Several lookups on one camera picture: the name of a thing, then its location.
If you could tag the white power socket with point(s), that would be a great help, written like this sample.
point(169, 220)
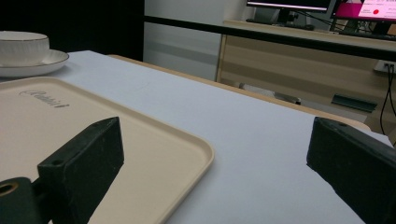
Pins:
point(386, 66)

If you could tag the dark green bracket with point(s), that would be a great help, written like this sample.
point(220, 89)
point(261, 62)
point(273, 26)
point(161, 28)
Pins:
point(353, 102)

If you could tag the white ribbed cup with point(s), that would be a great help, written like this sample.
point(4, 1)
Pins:
point(21, 46)

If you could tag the black monitor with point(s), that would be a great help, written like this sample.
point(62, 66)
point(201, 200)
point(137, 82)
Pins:
point(289, 6)

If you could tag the monitor with pink screen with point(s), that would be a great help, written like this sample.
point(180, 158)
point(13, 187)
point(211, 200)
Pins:
point(367, 11)

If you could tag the white saucer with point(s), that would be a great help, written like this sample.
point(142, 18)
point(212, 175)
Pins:
point(46, 63)

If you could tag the wooden desk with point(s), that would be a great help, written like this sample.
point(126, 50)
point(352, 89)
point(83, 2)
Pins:
point(295, 65)

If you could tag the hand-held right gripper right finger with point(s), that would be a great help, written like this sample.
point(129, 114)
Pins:
point(355, 165)

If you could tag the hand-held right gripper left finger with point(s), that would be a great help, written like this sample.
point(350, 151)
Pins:
point(84, 165)

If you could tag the black horizontal rail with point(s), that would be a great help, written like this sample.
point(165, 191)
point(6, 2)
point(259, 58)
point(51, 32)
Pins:
point(280, 36)

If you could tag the white table cover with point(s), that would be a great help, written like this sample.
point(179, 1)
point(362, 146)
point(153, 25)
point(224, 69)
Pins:
point(249, 149)

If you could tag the beige plastic tray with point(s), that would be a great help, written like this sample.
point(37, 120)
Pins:
point(149, 146)

